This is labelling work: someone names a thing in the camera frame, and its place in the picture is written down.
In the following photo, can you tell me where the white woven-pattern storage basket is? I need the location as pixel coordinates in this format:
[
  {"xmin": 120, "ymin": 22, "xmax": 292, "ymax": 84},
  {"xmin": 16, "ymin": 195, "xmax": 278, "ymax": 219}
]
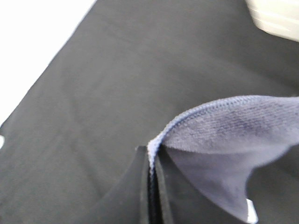
[{"xmin": 246, "ymin": 0, "xmax": 299, "ymax": 42}]

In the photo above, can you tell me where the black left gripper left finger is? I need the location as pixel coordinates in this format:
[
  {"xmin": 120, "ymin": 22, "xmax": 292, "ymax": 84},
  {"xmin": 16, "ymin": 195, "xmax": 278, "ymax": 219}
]
[{"xmin": 81, "ymin": 146, "xmax": 150, "ymax": 224}]

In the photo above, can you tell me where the blue-grey microfibre towel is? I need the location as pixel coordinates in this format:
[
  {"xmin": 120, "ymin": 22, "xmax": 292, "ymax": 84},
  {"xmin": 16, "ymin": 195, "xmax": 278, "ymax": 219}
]
[{"xmin": 147, "ymin": 95, "xmax": 299, "ymax": 224}]

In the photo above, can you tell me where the black table cloth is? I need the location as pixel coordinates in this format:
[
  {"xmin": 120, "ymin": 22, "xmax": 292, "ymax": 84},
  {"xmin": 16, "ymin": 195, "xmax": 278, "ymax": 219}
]
[{"xmin": 0, "ymin": 0, "xmax": 299, "ymax": 224}]

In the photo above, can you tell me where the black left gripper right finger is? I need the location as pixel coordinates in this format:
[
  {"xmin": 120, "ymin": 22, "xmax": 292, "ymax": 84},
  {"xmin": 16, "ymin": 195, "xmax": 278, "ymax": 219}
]
[{"xmin": 155, "ymin": 147, "xmax": 245, "ymax": 224}]

